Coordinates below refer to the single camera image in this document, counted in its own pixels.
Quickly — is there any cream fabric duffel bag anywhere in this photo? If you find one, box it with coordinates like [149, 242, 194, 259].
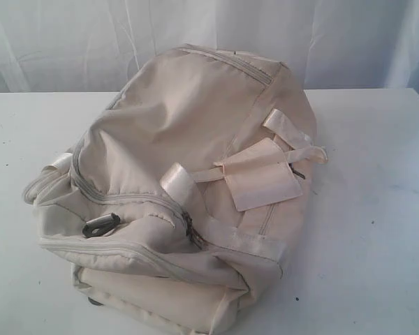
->
[24, 45, 328, 334]

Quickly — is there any white backdrop curtain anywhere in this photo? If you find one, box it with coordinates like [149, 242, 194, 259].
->
[0, 1, 419, 93]

